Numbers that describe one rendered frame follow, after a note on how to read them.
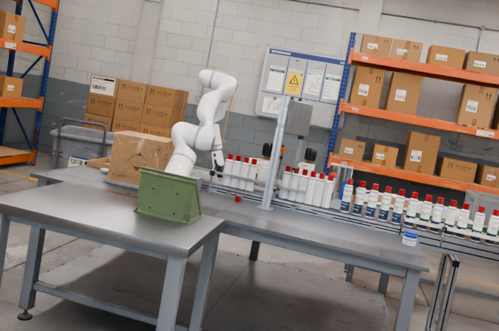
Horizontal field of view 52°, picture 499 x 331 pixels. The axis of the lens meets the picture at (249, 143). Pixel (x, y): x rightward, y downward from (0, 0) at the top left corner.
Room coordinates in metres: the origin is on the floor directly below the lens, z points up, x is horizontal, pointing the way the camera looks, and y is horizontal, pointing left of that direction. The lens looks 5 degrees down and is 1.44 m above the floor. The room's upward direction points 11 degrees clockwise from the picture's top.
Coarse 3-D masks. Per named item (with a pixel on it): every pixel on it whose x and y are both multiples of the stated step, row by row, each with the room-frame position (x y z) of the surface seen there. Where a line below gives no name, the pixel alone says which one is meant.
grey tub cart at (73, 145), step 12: (60, 120) 4.80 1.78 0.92; (72, 120) 4.81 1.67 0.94; (60, 132) 4.83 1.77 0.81; (72, 132) 5.62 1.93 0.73; (84, 132) 5.65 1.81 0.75; (96, 132) 5.66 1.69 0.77; (108, 132) 5.69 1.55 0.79; (60, 144) 4.89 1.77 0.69; (72, 144) 4.91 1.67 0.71; (84, 144) 4.92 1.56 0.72; (96, 144) 4.94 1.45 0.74; (108, 144) 4.93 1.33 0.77; (60, 156) 4.90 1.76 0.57; (72, 156) 4.91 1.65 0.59; (84, 156) 4.93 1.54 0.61; (96, 156) 4.95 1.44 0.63; (108, 156) 5.00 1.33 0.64
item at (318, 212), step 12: (216, 192) 3.15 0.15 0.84; (240, 192) 3.12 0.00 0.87; (276, 204) 3.08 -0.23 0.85; (288, 204) 3.06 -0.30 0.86; (300, 204) 3.04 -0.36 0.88; (324, 216) 3.01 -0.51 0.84; (336, 216) 2.99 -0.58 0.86; (348, 216) 2.98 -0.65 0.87; (384, 228) 2.94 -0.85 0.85; (396, 228) 2.92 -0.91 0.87
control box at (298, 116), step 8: (296, 104) 2.96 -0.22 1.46; (304, 104) 3.00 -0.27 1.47; (288, 112) 2.97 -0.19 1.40; (296, 112) 2.97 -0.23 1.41; (304, 112) 3.01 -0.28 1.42; (312, 112) 3.06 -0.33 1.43; (288, 120) 2.96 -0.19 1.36; (296, 120) 2.97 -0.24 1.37; (304, 120) 3.02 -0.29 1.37; (288, 128) 2.95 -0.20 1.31; (296, 128) 2.98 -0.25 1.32; (304, 128) 3.03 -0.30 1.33
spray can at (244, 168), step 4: (244, 160) 3.17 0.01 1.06; (248, 160) 3.17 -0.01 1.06; (244, 164) 3.15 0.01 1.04; (248, 164) 3.16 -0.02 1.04; (244, 168) 3.15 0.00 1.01; (248, 168) 3.17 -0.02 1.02; (240, 172) 3.17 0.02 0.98; (244, 172) 3.15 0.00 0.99; (240, 176) 3.16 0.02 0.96; (244, 176) 3.15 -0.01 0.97; (240, 180) 3.16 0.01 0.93; (244, 180) 3.16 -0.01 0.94; (240, 184) 3.16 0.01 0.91; (244, 184) 3.16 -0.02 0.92; (240, 188) 3.15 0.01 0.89; (244, 188) 3.16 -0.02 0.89
